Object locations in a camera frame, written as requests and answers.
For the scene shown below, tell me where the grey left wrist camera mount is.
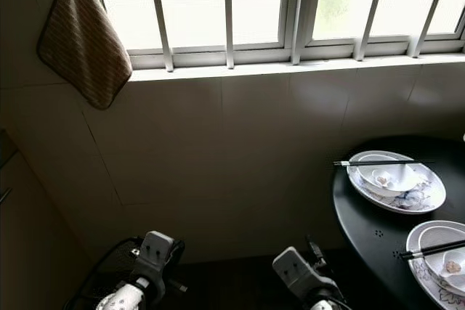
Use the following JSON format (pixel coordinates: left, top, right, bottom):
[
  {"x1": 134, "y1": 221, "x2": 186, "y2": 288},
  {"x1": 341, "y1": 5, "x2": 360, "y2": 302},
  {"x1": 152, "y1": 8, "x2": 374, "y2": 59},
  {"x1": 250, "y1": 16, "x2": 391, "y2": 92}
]
[{"x1": 127, "y1": 231, "x2": 177, "y2": 285}]

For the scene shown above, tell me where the white barred window frame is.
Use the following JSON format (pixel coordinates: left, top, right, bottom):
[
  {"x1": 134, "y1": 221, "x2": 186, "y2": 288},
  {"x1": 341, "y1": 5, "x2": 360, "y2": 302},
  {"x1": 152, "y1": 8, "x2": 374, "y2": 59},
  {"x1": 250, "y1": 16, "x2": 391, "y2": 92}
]
[{"x1": 44, "y1": 0, "x2": 465, "y2": 73}]

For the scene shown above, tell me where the white ceramic bowl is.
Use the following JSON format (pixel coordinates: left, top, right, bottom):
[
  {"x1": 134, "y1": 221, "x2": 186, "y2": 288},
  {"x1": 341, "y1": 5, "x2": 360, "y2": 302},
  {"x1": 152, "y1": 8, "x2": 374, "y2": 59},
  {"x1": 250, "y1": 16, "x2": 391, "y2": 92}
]
[
  {"x1": 360, "y1": 163, "x2": 424, "y2": 196},
  {"x1": 425, "y1": 247, "x2": 465, "y2": 298}
]

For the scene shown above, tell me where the black round table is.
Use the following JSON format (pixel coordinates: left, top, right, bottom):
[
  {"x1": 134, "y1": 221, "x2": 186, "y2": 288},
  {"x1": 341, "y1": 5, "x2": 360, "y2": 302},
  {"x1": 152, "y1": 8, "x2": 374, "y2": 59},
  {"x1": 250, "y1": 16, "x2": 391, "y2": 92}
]
[{"x1": 332, "y1": 134, "x2": 465, "y2": 310}]

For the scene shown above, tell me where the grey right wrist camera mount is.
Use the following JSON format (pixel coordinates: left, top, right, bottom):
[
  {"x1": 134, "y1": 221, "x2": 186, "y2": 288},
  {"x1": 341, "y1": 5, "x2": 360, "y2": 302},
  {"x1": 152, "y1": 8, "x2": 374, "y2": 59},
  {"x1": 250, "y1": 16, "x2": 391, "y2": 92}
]
[{"x1": 272, "y1": 247, "x2": 329, "y2": 302}]

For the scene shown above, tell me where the brown checked hanging cloth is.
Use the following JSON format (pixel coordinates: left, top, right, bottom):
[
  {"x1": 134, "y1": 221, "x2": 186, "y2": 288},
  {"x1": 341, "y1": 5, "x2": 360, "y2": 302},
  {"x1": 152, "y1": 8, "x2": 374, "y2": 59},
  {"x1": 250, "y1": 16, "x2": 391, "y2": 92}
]
[{"x1": 36, "y1": 0, "x2": 133, "y2": 110}]

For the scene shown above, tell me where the black chopstick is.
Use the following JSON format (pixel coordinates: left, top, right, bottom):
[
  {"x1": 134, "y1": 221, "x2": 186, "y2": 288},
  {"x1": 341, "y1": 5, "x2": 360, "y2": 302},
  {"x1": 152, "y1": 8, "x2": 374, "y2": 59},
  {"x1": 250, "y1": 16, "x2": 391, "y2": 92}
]
[
  {"x1": 400, "y1": 243, "x2": 465, "y2": 261},
  {"x1": 333, "y1": 158, "x2": 434, "y2": 165},
  {"x1": 334, "y1": 160, "x2": 435, "y2": 168},
  {"x1": 401, "y1": 240, "x2": 465, "y2": 256}
]

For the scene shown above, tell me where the floral white plate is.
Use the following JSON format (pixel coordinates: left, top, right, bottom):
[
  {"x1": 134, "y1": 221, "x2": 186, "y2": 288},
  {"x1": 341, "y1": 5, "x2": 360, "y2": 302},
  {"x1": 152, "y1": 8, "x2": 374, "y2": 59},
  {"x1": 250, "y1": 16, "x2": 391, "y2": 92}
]
[
  {"x1": 405, "y1": 220, "x2": 465, "y2": 309},
  {"x1": 347, "y1": 150, "x2": 447, "y2": 215}
]

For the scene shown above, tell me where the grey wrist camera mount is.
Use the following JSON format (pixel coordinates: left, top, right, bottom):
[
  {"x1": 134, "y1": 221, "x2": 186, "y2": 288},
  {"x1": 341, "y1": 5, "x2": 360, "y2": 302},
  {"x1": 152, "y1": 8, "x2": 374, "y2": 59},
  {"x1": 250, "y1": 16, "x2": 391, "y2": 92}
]
[
  {"x1": 272, "y1": 247, "x2": 329, "y2": 302},
  {"x1": 127, "y1": 231, "x2": 177, "y2": 285}
]

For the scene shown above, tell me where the beige kitchen cabinet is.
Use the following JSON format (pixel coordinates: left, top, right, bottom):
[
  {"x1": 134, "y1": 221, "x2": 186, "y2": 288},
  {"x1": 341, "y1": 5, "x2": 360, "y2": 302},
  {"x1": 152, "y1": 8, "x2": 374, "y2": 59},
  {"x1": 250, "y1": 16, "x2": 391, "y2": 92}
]
[{"x1": 0, "y1": 130, "x2": 73, "y2": 310}]

